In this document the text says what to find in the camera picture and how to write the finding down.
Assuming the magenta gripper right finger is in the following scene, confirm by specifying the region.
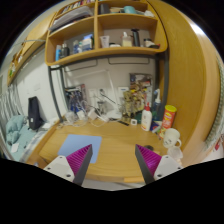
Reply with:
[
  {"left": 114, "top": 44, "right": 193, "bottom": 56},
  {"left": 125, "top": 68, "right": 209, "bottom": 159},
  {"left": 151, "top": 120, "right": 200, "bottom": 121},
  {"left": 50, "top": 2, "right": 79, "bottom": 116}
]
[{"left": 135, "top": 144, "right": 182, "bottom": 184}]

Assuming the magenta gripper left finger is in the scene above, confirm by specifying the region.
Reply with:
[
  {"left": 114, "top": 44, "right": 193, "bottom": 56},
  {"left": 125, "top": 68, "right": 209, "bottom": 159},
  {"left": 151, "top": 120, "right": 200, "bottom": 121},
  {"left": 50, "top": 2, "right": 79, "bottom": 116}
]
[{"left": 44, "top": 145, "right": 93, "bottom": 186}]

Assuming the black computer mouse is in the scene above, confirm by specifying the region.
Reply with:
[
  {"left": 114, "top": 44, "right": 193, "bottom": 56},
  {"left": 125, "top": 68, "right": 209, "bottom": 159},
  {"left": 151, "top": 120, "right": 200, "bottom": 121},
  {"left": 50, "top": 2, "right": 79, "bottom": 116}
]
[{"left": 144, "top": 145, "right": 154, "bottom": 151}]

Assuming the blue mouse pad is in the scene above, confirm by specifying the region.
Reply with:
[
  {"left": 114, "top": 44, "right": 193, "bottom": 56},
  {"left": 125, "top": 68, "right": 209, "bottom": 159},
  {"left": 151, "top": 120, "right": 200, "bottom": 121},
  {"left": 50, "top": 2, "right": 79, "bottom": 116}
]
[{"left": 58, "top": 134, "right": 102, "bottom": 163}]

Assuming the white mug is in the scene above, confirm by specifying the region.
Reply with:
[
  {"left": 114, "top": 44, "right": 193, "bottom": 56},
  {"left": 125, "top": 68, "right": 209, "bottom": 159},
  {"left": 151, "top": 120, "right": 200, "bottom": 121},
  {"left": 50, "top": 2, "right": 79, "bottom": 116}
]
[{"left": 163, "top": 128, "right": 182, "bottom": 148}]

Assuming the white lotion bottle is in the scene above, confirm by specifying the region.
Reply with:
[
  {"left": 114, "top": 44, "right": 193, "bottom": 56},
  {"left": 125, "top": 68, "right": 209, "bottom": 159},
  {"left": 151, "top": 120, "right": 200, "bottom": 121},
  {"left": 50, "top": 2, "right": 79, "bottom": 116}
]
[{"left": 141, "top": 104, "right": 152, "bottom": 131}]

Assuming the small white cube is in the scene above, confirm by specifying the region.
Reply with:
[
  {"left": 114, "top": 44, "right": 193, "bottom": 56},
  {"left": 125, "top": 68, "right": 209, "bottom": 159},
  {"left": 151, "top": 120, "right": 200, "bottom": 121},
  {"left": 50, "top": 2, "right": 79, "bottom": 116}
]
[{"left": 131, "top": 119, "right": 137, "bottom": 126}]

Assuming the red chips can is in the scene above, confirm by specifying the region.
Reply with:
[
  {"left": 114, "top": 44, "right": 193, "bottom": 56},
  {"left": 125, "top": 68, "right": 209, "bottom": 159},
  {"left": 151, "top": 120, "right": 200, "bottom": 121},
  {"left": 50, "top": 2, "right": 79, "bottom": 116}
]
[{"left": 159, "top": 105, "right": 177, "bottom": 138}]

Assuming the blue spray bottle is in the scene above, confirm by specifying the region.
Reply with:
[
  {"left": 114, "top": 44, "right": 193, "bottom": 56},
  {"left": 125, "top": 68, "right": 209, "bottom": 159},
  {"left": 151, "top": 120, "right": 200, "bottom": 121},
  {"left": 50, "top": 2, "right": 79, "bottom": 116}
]
[{"left": 152, "top": 89, "right": 161, "bottom": 120}]

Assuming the black bag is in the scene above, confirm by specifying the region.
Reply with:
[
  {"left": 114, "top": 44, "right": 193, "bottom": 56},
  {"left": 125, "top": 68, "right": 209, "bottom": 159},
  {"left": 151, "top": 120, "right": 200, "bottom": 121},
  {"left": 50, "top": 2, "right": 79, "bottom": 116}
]
[{"left": 28, "top": 97, "right": 43, "bottom": 130}]

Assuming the teal bedding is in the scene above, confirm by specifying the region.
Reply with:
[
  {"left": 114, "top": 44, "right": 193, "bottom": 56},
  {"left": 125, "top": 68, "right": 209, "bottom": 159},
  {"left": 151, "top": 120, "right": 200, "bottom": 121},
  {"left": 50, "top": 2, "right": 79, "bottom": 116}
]
[{"left": 6, "top": 115, "right": 37, "bottom": 154}]

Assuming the brown figurine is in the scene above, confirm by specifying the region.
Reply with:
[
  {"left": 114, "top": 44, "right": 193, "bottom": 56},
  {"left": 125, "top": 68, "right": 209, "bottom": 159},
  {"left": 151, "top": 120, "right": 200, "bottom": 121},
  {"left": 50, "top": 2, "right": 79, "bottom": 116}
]
[{"left": 122, "top": 91, "right": 135, "bottom": 119}]

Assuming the white tube on shelf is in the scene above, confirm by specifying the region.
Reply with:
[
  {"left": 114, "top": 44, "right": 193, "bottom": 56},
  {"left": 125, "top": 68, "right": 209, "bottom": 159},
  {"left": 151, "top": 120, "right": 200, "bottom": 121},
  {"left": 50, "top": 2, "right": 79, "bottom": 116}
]
[{"left": 100, "top": 36, "right": 110, "bottom": 48}]

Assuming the black thermos bottle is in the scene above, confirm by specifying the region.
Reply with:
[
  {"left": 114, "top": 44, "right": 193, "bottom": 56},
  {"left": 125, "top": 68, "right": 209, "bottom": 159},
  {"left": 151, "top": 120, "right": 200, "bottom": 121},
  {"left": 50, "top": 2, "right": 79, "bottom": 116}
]
[{"left": 131, "top": 28, "right": 140, "bottom": 47}]

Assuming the wooden wall shelf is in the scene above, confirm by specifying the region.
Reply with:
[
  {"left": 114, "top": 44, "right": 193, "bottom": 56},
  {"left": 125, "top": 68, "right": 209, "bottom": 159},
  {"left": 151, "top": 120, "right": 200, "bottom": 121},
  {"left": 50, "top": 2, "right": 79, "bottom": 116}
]
[{"left": 45, "top": 0, "right": 168, "bottom": 66}]

